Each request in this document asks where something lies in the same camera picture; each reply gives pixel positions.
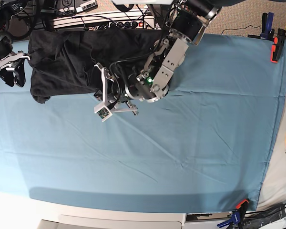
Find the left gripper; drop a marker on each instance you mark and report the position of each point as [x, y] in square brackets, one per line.
[111, 93]

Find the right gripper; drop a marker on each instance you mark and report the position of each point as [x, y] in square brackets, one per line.
[12, 70]

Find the black T-shirt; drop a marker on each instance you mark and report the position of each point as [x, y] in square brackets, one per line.
[63, 62]

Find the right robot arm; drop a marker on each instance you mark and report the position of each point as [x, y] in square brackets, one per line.
[8, 9]

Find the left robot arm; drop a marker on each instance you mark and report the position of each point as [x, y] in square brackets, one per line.
[147, 77]

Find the white power strip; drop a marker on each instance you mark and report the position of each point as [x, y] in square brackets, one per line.
[136, 24]

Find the blue table cloth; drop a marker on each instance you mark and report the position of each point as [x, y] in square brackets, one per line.
[203, 148]

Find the white box bottom edge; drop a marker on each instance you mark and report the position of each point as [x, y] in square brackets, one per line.
[73, 222]

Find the blue black clamp top right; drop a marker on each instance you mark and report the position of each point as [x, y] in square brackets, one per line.
[267, 30]

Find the orange black clamp top right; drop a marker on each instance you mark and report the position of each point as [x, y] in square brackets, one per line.
[277, 46]

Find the orange blue clamp bottom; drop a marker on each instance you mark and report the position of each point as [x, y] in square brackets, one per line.
[236, 217]

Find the black bag bottom right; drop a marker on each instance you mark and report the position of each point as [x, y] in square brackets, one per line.
[256, 221]

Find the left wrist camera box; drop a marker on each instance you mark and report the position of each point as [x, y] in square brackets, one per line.
[102, 111]

